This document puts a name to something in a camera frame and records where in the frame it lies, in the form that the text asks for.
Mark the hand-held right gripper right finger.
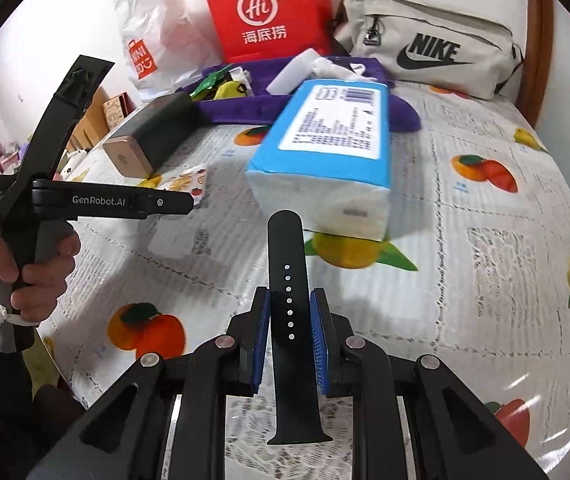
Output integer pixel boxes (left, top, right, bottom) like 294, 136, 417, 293
310, 287, 550, 480

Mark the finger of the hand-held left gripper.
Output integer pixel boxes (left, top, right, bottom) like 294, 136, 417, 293
157, 192, 195, 217

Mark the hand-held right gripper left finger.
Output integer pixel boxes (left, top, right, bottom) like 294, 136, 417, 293
28, 287, 272, 480

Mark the black watch strap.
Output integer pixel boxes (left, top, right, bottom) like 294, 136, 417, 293
266, 211, 334, 445

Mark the green packet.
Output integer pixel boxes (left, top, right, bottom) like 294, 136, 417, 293
189, 66, 232, 99

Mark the person's left hand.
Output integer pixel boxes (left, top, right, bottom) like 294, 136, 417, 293
0, 225, 82, 326

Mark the small fruit printed packet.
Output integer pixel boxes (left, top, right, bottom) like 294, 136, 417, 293
157, 164, 212, 207

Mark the wooden rack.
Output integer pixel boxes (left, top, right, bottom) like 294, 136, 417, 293
64, 87, 112, 153

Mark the brown printed box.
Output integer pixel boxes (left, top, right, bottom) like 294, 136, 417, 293
102, 93, 132, 132

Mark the dark green box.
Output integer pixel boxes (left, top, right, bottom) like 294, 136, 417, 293
102, 91, 204, 179

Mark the purple towel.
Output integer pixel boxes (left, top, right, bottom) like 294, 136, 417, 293
175, 55, 423, 134

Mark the white plastic shopping bag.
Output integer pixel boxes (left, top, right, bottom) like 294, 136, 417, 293
114, 0, 222, 104

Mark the blue tissue pack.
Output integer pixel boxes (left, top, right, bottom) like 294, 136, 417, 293
244, 78, 394, 242

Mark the white rectangular block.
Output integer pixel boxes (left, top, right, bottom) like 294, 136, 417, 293
266, 48, 324, 97

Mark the fruit printed tablecloth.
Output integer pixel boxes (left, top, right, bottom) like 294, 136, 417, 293
35, 77, 570, 466

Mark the red paper bag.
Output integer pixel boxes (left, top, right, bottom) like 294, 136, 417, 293
199, 0, 334, 64

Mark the beige waist bag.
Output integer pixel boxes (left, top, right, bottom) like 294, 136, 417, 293
331, 0, 526, 101

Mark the brown wooden frame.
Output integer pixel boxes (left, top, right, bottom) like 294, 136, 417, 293
517, 0, 557, 128

